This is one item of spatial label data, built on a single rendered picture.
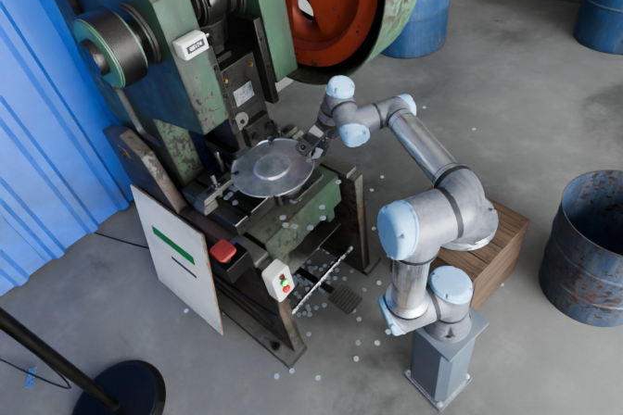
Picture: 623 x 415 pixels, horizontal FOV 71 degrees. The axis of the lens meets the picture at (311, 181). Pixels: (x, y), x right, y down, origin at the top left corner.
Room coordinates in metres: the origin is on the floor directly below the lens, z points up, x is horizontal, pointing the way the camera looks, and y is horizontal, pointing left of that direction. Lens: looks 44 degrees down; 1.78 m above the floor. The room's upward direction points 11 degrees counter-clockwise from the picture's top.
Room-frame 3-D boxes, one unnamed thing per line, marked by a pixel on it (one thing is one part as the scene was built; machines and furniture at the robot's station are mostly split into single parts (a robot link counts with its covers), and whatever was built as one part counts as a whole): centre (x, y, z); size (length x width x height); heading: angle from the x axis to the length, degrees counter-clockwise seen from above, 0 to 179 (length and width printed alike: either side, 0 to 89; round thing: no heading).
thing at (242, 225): (1.23, 0.20, 0.68); 0.45 x 0.30 x 0.06; 131
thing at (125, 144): (1.16, 0.50, 0.45); 0.92 x 0.12 x 0.90; 41
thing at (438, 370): (0.63, -0.33, 0.23); 0.19 x 0.19 x 0.45; 30
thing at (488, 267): (1.07, -0.54, 0.18); 0.40 x 0.38 x 0.35; 34
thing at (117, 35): (1.08, 0.40, 1.31); 0.22 x 0.12 x 0.22; 41
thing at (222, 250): (0.84, 0.30, 0.72); 0.07 x 0.06 x 0.08; 41
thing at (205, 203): (1.12, 0.33, 0.76); 0.17 x 0.06 x 0.10; 131
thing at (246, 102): (1.20, 0.18, 1.04); 0.17 x 0.15 x 0.30; 41
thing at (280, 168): (1.13, 0.12, 0.78); 0.29 x 0.29 x 0.01
